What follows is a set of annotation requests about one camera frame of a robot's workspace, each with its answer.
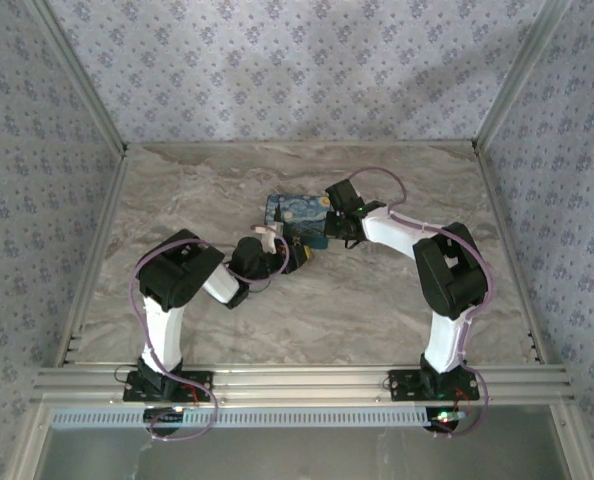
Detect starry night painted box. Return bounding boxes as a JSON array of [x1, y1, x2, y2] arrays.
[[263, 191, 336, 252]]

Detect black controller board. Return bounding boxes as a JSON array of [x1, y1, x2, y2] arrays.
[[424, 405, 467, 435], [144, 406, 187, 433]]

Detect aluminium front rail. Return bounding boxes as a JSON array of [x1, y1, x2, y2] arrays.
[[28, 363, 577, 407]]

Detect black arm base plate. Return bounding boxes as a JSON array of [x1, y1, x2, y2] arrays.
[[122, 368, 215, 404], [386, 368, 481, 403]]

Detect aluminium table side rail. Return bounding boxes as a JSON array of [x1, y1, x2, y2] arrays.
[[54, 148, 131, 369], [474, 143, 550, 364]]

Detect grey slotted cable duct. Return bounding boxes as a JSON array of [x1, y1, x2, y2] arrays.
[[48, 405, 447, 431]]

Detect aluminium frame post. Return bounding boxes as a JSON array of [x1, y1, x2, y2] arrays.
[[28, 0, 130, 157], [470, 0, 579, 152]]

